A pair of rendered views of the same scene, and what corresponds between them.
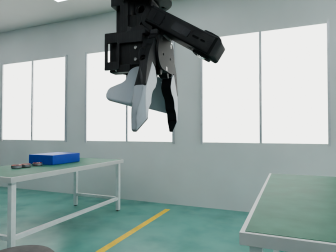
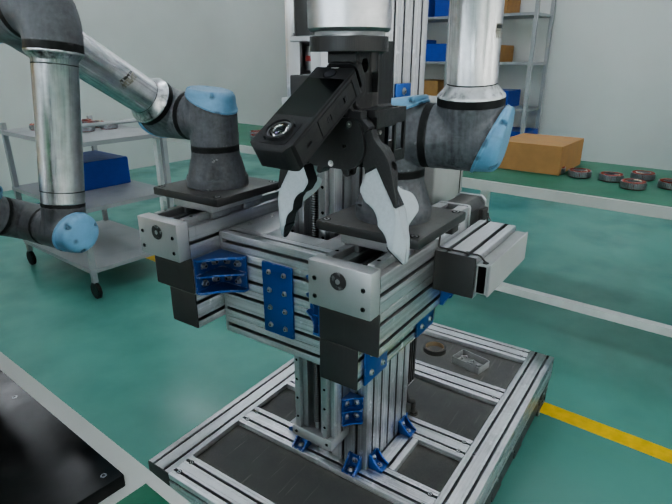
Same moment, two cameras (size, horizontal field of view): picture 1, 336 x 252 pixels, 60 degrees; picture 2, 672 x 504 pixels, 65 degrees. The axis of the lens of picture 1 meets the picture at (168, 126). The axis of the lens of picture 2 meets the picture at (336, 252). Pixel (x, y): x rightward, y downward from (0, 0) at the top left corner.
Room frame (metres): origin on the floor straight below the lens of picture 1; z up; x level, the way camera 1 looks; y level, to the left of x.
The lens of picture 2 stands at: (0.55, -0.46, 1.34)
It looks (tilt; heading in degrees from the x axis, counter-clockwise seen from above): 20 degrees down; 106
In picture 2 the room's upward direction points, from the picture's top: straight up
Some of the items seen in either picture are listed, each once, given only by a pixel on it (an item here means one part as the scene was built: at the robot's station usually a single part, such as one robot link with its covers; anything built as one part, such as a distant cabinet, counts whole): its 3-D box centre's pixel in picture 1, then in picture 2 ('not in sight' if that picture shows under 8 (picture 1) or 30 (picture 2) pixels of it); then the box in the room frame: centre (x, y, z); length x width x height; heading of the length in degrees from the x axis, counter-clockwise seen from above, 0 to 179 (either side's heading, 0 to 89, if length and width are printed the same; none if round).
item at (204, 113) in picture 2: not in sight; (210, 115); (-0.09, 0.70, 1.20); 0.13 x 0.12 x 0.14; 166
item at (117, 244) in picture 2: not in sight; (94, 194); (-1.83, 2.28, 0.51); 1.01 x 0.60 x 1.01; 157
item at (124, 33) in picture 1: (142, 37); (352, 105); (0.43, 0.04, 1.29); 0.09 x 0.08 x 0.12; 71
